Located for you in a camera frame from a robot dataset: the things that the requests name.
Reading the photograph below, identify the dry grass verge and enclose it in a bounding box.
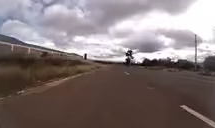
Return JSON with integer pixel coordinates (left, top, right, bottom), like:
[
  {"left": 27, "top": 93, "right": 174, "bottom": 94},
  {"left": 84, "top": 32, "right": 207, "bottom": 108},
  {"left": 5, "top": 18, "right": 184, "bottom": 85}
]
[{"left": 0, "top": 53, "right": 106, "bottom": 100}]

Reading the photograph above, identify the reddish grey asphalt road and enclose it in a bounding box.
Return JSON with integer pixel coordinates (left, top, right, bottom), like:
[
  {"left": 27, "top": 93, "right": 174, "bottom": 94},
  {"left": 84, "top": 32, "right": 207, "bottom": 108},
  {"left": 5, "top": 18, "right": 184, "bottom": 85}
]
[{"left": 0, "top": 63, "right": 215, "bottom": 128}]

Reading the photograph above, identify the white dashed lane line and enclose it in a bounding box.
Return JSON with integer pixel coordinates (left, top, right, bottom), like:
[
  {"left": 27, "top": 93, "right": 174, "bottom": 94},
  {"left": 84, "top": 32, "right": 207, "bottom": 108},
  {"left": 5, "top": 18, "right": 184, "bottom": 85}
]
[{"left": 123, "top": 70, "right": 215, "bottom": 128}]

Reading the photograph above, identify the white road edge line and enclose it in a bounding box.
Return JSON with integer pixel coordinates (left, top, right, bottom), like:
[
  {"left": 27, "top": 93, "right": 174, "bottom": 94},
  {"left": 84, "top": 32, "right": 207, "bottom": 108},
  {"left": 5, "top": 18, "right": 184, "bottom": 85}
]
[{"left": 0, "top": 68, "right": 99, "bottom": 103}]

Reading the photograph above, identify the dark tall tree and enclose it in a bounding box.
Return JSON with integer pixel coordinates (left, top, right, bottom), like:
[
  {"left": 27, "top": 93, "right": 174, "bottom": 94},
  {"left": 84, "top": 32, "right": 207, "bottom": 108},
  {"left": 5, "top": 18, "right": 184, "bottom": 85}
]
[{"left": 124, "top": 49, "right": 135, "bottom": 66}]

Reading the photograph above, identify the utility pole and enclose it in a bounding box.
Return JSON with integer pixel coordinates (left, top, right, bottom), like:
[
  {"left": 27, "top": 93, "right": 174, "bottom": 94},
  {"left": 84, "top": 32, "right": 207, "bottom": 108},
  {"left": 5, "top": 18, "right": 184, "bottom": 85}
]
[{"left": 193, "top": 33, "right": 199, "bottom": 72}]

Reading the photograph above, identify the row of distant trees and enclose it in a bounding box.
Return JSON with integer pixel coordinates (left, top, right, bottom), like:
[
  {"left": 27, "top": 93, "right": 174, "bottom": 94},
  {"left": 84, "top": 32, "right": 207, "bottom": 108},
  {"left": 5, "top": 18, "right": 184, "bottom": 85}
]
[{"left": 141, "top": 51, "right": 215, "bottom": 72}]

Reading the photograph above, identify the white rail fence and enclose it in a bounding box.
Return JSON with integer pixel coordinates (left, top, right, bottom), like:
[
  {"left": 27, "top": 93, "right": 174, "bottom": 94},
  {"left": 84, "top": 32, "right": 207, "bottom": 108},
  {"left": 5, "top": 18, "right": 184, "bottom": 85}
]
[{"left": 0, "top": 40, "right": 71, "bottom": 58}]

